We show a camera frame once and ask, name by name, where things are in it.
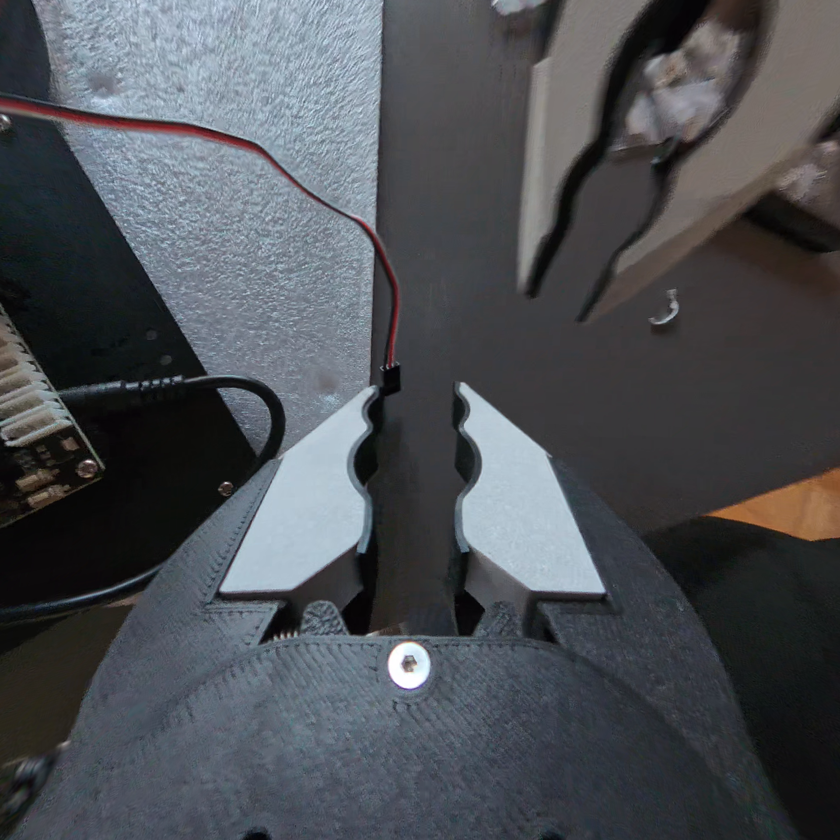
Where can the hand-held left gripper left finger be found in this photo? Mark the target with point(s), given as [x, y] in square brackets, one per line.
[302, 518]

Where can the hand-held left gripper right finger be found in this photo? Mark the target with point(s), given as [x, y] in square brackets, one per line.
[525, 525]

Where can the small white curled scrap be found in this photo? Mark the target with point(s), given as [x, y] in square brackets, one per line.
[670, 313]

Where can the blue toy robot arm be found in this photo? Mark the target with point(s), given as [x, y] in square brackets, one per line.
[98, 262]

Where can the dark desk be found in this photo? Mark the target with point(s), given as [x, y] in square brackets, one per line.
[459, 197]

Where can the black controller circuit board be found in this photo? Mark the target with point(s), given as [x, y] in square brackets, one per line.
[39, 446]

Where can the grey foam sheet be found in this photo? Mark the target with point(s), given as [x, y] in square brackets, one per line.
[229, 164]

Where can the person's black trousers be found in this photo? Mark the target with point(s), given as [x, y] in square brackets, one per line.
[774, 623]

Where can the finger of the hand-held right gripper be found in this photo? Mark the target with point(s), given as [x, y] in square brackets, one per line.
[571, 85]
[787, 85]

